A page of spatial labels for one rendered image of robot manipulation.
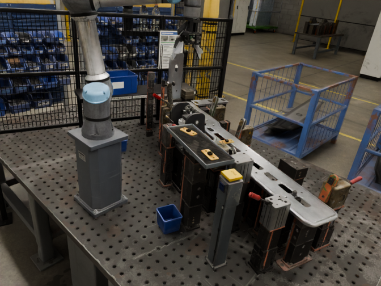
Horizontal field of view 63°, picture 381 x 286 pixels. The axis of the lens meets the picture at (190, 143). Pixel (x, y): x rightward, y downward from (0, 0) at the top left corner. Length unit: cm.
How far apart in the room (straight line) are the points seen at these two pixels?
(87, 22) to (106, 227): 94
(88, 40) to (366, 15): 1257
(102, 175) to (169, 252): 48
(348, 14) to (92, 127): 1281
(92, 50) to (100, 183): 62
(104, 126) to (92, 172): 23
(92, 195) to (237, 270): 77
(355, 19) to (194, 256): 1274
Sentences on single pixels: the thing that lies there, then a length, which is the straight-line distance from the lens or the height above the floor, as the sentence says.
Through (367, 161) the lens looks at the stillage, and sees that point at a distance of 408.
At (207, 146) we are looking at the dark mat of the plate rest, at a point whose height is 116.
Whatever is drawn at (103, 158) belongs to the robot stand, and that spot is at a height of 101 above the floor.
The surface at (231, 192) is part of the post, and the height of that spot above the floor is 110.
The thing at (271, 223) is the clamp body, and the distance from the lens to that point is 128.
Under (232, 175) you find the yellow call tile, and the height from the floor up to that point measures 116.
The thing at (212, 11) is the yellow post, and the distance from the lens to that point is 273.
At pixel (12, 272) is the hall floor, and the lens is 248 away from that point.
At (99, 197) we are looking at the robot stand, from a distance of 162.
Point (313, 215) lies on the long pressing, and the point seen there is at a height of 100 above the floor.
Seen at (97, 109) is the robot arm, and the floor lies 124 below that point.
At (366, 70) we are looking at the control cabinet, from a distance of 948.
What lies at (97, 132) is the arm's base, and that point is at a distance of 148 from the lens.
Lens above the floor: 178
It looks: 27 degrees down
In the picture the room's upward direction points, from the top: 6 degrees clockwise
